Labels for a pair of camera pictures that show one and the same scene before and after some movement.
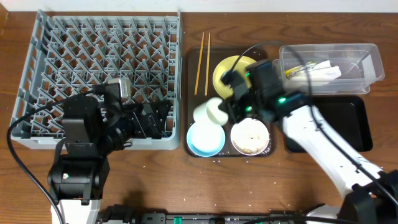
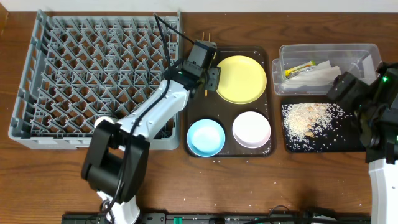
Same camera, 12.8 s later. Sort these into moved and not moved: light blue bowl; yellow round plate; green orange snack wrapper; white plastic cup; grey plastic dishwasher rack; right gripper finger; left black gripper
Moved: right gripper finger; left black gripper; white plastic cup
Not moved: yellow round plate; grey plastic dishwasher rack; green orange snack wrapper; light blue bowl
